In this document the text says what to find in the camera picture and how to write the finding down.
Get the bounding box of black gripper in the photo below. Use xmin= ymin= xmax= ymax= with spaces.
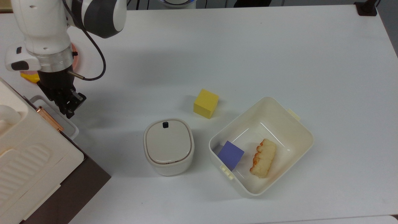
xmin=37 ymin=69 xmax=87 ymax=119

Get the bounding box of white plastic drawer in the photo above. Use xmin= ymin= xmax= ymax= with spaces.
xmin=29 ymin=95 xmax=79 ymax=140

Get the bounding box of pink plate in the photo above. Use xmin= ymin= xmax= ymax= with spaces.
xmin=70 ymin=43 xmax=82 ymax=74

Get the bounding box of yellow toy banana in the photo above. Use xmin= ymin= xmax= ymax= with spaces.
xmin=20 ymin=72 xmax=41 ymax=84

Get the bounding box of white appliance with tray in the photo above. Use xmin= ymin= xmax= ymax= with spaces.
xmin=0 ymin=77 xmax=85 ymax=224

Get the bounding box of dark brown base board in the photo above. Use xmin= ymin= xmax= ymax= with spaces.
xmin=19 ymin=96 xmax=112 ymax=224

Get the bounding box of white lidded trash bin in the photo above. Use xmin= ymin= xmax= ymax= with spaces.
xmin=143 ymin=118 xmax=195 ymax=176

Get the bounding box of yellow foam cube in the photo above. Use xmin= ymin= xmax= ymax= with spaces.
xmin=193 ymin=88 xmax=219 ymax=119

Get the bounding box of purple foam cube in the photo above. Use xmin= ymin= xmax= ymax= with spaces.
xmin=217 ymin=140 xmax=245 ymax=171

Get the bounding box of toy bread loaf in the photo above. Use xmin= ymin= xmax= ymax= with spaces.
xmin=249 ymin=138 xmax=277 ymax=179

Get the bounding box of dark chair base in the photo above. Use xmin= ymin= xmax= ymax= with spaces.
xmin=233 ymin=0 xmax=272 ymax=8

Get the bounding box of white open plastic container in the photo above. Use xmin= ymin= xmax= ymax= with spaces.
xmin=209 ymin=96 xmax=315 ymax=197

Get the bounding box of black table clamp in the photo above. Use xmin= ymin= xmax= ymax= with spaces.
xmin=354 ymin=0 xmax=382 ymax=17

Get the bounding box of rose gold drawer handle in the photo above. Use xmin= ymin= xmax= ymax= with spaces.
xmin=35 ymin=106 xmax=64 ymax=133

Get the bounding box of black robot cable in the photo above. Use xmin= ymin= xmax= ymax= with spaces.
xmin=62 ymin=0 xmax=107 ymax=81

